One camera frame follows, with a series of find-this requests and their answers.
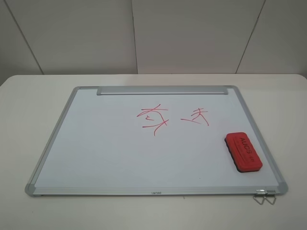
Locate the white aluminium-framed whiteboard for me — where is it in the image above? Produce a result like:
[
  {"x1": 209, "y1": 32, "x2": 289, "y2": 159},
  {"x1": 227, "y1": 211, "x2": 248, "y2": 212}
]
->
[{"x1": 25, "y1": 85, "x2": 288, "y2": 196}]

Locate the red whiteboard eraser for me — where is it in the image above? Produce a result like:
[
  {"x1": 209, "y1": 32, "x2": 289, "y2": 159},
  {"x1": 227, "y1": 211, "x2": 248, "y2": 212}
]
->
[{"x1": 224, "y1": 132, "x2": 263, "y2": 173}]

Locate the grey marker tray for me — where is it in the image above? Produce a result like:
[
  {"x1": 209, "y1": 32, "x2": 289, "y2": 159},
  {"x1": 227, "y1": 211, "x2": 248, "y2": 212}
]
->
[{"x1": 96, "y1": 86, "x2": 228, "y2": 96}]

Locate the silver binder clip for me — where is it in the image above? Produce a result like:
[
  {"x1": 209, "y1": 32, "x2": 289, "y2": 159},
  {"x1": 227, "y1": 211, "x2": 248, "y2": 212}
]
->
[{"x1": 253, "y1": 189, "x2": 277, "y2": 206}]

